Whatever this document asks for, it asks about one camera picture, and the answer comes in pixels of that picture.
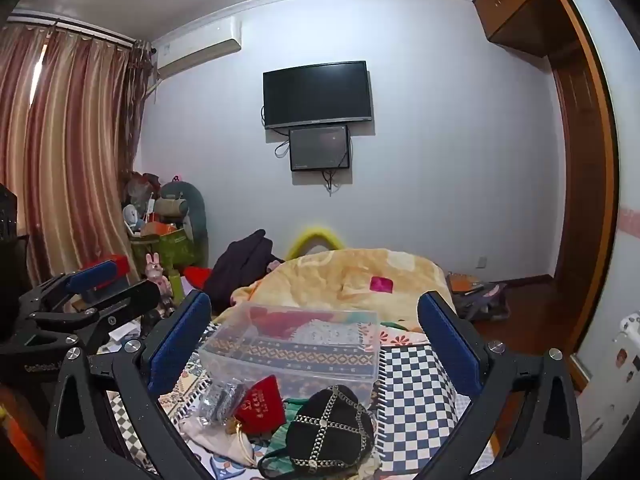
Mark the black chain-trimmed handbag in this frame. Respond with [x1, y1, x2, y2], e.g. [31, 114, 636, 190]
[284, 385, 377, 472]

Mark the striped pink curtain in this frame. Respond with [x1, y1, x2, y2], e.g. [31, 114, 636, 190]
[0, 22, 152, 288]

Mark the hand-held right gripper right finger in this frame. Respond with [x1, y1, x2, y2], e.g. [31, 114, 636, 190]
[417, 290, 584, 480]

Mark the patterned folded cloth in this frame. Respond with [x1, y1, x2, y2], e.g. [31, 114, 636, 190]
[214, 327, 377, 368]

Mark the red cloth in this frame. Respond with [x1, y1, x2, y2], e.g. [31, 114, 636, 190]
[246, 307, 303, 342]

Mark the pink bunny plush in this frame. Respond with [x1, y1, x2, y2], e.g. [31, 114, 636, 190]
[144, 252, 174, 307]

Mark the green cloth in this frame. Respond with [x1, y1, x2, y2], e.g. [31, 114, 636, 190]
[256, 396, 313, 479]

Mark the grey bag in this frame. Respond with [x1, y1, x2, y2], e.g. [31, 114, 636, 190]
[446, 272, 512, 322]

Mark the green storage bag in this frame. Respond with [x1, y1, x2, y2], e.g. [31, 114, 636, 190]
[129, 226, 195, 275]

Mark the white air conditioner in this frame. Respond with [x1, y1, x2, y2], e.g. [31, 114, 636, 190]
[152, 15, 242, 80]

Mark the blue white checkered blanket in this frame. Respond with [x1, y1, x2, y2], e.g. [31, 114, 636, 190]
[106, 320, 477, 477]

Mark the wall-mounted black television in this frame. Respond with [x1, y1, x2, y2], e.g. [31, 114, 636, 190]
[263, 61, 374, 130]

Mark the small black monitor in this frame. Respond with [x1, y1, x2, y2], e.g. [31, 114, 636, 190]
[288, 124, 351, 172]

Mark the clear plastic storage box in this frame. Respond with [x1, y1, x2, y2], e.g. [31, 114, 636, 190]
[197, 302, 382, 409]

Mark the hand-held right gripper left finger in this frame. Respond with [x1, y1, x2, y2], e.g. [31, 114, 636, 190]
[45, 290, 217, 480]

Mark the black monitor cable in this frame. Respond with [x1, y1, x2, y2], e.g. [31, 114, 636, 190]
[321, 169, 343, 197]

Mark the blue white plush toy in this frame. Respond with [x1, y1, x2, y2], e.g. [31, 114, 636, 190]
[121, 204, 144, 234]

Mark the beige drawstring pouch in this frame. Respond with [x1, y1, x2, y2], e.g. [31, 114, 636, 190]
[179, 416, 262, 470]

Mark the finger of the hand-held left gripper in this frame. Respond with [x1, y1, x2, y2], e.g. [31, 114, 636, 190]
[19, 259, 120, 322]
[27, 279, 162, 348]

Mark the wooden door frame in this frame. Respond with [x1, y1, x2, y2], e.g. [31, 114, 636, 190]
[546, 0, 622, 362]

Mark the wooden overhead cabinet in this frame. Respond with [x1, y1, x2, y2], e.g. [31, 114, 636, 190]
[472, 0, 577, 57]

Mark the red cushion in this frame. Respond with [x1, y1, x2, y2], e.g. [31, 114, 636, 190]
[181, 265, 214, 292]

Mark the green bin of toys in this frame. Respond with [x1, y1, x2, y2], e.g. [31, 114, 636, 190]
[159, 179, 209, 267]

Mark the yellow hoop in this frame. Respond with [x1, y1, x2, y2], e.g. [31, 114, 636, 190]
[285, 226, 347, 262]

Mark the red fabric pouch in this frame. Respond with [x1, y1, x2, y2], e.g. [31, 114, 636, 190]
[234, 374, 287, 434]

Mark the dark coat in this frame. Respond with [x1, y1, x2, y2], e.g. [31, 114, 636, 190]
[201, 229, 287, 307]

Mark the red box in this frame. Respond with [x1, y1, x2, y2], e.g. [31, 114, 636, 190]
[79, 254, 132, 307]

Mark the yellow fleece blanket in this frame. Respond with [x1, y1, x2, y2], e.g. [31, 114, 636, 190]
[214, 247, 457, 347]

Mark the curtain rail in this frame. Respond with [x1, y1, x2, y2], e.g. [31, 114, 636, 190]
[6, 10, 152, 47]

